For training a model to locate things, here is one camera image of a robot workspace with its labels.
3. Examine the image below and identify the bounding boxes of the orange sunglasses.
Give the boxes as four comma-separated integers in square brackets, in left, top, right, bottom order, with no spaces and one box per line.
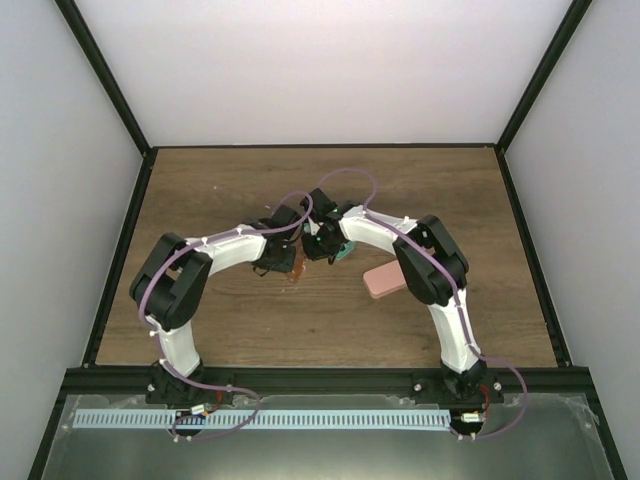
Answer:
[286,254,306,284]

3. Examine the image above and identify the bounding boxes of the pink glasses case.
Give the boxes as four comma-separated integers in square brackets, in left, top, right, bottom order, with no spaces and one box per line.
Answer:
[363,260,406,299]

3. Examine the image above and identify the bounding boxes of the grey glasses case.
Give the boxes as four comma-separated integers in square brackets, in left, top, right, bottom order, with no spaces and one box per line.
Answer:
[335,241,355,261]

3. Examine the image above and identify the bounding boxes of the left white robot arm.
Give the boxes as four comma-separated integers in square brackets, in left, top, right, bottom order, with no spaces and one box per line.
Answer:
[129,204,310,404]

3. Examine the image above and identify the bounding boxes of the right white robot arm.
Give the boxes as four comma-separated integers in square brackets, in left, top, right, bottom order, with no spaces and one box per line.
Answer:
[300,188,484,403]

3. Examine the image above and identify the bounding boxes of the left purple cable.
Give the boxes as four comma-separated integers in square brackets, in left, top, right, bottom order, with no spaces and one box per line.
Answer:
[138,189,315,444]

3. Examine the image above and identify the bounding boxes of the purple cable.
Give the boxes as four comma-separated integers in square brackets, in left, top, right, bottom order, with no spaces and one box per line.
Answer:
[138,189,315,444]
[317,168,529,444]

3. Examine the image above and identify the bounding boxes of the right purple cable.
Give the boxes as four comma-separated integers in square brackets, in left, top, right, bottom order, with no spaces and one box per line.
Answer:
[317,168,529,444]

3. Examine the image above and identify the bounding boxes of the black aluminium frame rail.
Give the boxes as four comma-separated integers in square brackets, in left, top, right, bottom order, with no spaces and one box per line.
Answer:
[60,366,596,405]

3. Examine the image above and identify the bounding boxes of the blue slotted cable duct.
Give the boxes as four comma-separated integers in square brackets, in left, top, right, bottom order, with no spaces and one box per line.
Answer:
[72,409,451,431]

